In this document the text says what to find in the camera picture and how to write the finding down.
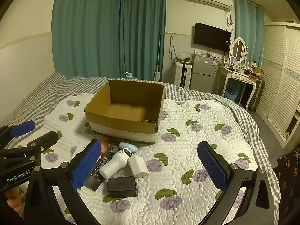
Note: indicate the black remote control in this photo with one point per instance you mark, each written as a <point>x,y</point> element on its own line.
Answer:
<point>99,168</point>

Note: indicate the white louvred wardrobe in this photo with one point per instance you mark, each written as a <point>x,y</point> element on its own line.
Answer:
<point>281,79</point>

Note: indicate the white charger plug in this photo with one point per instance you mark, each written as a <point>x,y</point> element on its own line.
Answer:
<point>138,166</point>

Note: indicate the white cylindrical handheld device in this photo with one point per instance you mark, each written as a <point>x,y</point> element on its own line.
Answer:
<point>112,165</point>

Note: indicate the light blue earbuds case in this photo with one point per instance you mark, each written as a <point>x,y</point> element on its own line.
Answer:
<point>129,145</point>

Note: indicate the person's left hand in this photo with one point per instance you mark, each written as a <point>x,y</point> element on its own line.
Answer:
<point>14,200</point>

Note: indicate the blue plastic basket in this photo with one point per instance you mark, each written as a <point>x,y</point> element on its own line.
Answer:
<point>230,96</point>

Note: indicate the person's dark patterned clothing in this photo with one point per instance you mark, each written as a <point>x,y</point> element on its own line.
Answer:
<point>289,180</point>

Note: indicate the dark checked suitcase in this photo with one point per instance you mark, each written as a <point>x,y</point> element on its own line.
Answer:
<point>256,96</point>

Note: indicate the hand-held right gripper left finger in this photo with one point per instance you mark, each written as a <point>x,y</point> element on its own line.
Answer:
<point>85,165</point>

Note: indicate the silver small fridge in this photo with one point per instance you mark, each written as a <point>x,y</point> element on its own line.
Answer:
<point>202,72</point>

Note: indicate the white oval vanity mirror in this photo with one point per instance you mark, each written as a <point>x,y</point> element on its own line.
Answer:
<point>239,49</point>

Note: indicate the cardboard box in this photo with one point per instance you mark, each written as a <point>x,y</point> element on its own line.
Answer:
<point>131,114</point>

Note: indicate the black wall television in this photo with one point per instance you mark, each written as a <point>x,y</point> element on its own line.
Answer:
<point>212,37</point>

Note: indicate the white flat mop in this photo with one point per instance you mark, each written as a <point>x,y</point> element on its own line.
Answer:
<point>157,75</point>

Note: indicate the small picture frame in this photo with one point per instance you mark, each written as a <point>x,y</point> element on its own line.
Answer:
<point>233,59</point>

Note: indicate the white ribbed suitcase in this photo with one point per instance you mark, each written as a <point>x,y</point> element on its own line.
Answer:
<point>182,75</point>

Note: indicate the black rectangular power bank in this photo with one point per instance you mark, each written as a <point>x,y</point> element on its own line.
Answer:
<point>122,186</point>

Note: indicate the small red white bottle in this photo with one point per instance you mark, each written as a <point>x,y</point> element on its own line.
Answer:
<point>103,152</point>

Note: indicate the narrow teal curtain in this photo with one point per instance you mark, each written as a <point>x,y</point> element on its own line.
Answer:
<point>248,28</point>

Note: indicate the white dressing table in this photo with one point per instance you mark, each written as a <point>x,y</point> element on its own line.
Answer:
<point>236,75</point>

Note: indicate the white floral quilt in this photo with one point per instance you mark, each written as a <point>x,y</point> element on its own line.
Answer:
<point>187,145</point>

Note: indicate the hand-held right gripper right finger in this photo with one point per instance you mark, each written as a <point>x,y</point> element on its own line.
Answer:
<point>212,166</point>

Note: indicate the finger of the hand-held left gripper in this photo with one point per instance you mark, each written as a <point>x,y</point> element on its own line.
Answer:
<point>22,128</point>
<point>44,140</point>

